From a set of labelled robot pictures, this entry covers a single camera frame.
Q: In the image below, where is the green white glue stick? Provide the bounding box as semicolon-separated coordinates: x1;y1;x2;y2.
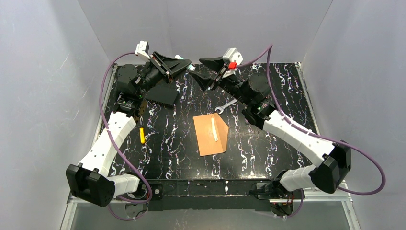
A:
174;54;196;72

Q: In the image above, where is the orange paper envelope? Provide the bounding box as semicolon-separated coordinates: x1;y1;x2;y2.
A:
193;113;229;157

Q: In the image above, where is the beige lined letter paper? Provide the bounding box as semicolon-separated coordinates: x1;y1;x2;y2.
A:
211;116;218;142

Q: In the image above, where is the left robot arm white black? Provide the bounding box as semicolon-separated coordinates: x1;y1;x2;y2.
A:
66;51;191;207

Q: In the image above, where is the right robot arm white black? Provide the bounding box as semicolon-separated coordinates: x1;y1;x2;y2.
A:
190;57;351;196

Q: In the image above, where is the silver open-end wrench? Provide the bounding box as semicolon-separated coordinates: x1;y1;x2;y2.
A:
214;99;238;114

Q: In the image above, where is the yellow marker pen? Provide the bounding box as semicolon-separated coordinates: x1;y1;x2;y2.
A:
139;127;146;144

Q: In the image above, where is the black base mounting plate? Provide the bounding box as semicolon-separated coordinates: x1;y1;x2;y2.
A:
115;179;306;213

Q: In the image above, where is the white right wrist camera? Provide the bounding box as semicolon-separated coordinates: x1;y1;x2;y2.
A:
222;47;243;78

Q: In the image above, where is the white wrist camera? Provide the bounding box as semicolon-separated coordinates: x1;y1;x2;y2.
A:
222;47;243;78
135;40;150;62

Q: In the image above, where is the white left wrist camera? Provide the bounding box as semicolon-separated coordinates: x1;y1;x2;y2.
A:
135;40;150;62

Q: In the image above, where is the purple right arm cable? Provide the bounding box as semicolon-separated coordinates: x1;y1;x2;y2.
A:
237;44;387;219

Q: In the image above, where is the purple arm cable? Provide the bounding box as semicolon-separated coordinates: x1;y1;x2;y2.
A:
237;44;387;219
99;52;154;222

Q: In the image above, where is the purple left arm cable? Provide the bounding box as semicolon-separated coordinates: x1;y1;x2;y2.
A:
99;52;154;222

